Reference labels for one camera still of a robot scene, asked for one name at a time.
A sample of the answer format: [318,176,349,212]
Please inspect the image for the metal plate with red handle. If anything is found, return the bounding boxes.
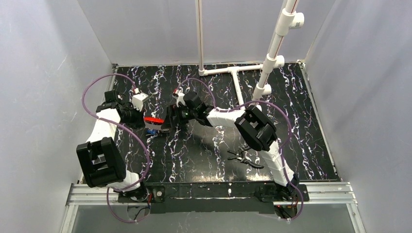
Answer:
[143,116,164,131]

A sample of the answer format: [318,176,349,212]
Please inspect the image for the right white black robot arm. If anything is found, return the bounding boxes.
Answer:
[161,91,304,202]

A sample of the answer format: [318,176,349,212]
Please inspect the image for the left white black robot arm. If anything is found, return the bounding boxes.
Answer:
[76,89,149,192]

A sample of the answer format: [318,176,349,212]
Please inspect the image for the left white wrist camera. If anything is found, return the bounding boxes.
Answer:
[131,88,149,112]

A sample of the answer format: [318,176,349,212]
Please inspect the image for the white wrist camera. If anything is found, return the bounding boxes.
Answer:
[131,88,149,112]
[172,89,186,106]

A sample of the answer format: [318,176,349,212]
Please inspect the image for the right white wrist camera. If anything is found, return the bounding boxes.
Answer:
[172,89,186,106]

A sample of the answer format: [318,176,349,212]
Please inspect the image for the black handled pliers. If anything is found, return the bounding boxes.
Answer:
[227,146,264,169]

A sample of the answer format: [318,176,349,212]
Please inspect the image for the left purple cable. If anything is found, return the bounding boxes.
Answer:
[82,73,152,224]

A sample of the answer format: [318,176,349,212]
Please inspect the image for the purple cable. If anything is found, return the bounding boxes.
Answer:
[82,73,152,224]
[176,77,305,222]

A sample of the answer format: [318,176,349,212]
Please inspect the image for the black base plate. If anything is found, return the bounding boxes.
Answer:
[117,181,309,215]

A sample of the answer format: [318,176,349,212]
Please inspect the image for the aluminium left rail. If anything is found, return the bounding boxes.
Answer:
[78,64,119,184]

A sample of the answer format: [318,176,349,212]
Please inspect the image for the aluminium rail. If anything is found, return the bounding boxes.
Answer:
[61,182,365,233]
[78,64,119,184]

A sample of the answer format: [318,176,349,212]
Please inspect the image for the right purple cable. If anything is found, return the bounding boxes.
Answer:
[176,77,305,222]

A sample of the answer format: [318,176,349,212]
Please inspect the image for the white PVC pipe frame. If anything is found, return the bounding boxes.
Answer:
[195,0,305,105]

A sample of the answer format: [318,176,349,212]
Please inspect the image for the aluminium front rail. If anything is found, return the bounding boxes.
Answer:
[61,182,365,233]

